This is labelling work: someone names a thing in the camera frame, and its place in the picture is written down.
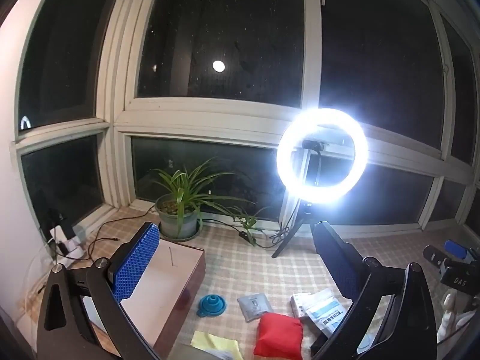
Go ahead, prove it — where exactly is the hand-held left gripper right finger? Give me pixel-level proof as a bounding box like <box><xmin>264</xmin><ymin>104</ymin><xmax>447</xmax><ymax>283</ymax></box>
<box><xmin>310</xmin><ymin>221</ymin><xmax>437</xmax><ymax>360</ymax></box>

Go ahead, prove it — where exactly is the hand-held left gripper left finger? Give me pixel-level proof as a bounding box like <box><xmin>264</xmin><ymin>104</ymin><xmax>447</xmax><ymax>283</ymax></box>
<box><xmin>36</xmin><ymin>222</ymin><xmax>161</xmax><ymax>360</ymax></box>

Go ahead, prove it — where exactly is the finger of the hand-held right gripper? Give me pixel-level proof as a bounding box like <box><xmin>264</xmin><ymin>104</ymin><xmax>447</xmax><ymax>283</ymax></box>
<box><xmin>423</xmin><ymin>245</ymin><xmax>449</xmax><ymax>271</ymax></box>
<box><xmin>443</xmin><ymin>239</ymin><xmax>479</xmax><ymax>262</ymax></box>

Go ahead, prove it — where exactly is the maroon cardboard box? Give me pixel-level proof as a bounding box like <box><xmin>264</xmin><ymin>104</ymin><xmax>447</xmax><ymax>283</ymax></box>
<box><xmin>80</xmin><ymin>237</ymin><xmax>207</xmax><ymax>360</ymax></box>

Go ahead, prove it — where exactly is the white face mask packet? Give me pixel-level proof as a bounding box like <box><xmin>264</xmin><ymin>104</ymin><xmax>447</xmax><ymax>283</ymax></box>
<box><xmin>303</xmin><ymin>287</ymin><xmax>348</xmax><ymax>338</ymax></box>

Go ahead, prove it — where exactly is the patterned tissue pack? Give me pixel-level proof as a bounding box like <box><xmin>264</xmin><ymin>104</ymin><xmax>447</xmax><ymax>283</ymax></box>
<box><xmin>290</xmin><ymin>291</ymin><xmax>314</xmax><ymax>320</ymax></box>

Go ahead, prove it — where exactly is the blue face mask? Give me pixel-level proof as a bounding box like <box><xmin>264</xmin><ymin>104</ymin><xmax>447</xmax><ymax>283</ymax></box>
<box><xmin>354</xmin><ymin>332</ymin><xmax>377</xmax><ymax>355</ymax></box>

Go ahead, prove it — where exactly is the blue silicone funnel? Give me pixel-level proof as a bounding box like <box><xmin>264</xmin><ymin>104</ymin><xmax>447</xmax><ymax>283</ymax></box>
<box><xmin>198</xmin><ymin>294</ymin><xmax>229</xmax><ymax>320</ymax></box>

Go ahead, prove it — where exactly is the red cloth pouch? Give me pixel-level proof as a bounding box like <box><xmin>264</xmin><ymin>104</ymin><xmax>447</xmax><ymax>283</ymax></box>
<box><xmin>253</xmin><ymin>312</ymin><xmax>304</xmax><ymax>358</ymax></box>

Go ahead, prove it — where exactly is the grey sachet packet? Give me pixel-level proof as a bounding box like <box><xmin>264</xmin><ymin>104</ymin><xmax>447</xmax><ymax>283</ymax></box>
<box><xmin>236</xmin><ymin>292</ymin><xmax>275</xmax><ymax>323</ymax></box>

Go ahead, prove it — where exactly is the yellow-green cleaning cloth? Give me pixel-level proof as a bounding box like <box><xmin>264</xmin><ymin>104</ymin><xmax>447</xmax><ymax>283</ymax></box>
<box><xmin>190</xmin><ymin>330</ymin><xmax>245</xmax><ymax>360</ymax></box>

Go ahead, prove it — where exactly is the person's right hand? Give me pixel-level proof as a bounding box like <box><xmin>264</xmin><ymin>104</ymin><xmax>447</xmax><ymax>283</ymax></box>
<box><xmin>436</xmin><ymin>291</ymin><xmax>474</xmax><ymax>346</ymax></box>

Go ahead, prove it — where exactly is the black tripod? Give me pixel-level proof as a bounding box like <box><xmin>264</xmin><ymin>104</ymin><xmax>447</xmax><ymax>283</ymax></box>
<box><xmin>271</xmin><ymin>200</ymin><xmax>320</xmax><ymax>259</ymax></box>

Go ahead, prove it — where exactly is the potted spider plant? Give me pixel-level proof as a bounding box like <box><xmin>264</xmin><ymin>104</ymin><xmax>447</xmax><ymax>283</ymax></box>
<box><xmin>150</xmin><ymin>157</ymin><xmax>256</xmax><ymax>241</ymax></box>

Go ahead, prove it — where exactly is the white power strip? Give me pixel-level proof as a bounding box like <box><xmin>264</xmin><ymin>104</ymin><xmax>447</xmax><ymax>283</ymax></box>
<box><xmin>55</xmin><ymin>238</ymin><xmax>90</xmax><ymax>262</ymax></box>

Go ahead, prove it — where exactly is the white charger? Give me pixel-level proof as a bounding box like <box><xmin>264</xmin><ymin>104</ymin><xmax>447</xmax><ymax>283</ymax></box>
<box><xmin>50</xmin><ymin>224</ymin><xmax>76</xmax><ymax>251</ymax></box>

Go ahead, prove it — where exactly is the plaid tablecloth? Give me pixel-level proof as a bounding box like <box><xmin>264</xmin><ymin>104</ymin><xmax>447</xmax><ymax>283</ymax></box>
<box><xmin>19</xmin><ymin>205</ymin><xmax>480</xmax><ymax>360</ymax></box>

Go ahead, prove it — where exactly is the spider plant offshoot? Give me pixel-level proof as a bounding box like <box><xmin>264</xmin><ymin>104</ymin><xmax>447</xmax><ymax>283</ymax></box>
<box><xmin>224</xmin><ymin>204</ymin><xmax>271</xmax><ymax>247</ymax></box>

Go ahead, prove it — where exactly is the black charging cable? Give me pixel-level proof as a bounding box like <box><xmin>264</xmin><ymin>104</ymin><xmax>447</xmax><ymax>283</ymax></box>
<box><xmin>87</xmin><ymin>203</ymin><xmax>158</xmax><ymax>262</ymax></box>

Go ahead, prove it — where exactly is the ring light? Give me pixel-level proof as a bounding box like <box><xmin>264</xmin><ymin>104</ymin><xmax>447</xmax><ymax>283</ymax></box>
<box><xmin>276</xmin><ymin>108</ymin><xmax>369</xmax><ymax>205</ymax></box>

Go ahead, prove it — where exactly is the white window frame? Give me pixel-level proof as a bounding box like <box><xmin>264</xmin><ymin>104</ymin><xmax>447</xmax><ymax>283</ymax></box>
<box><xmin>14</xmin><ymin>0</ymin><xmax>480</xmax><ymax>233</ymax></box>

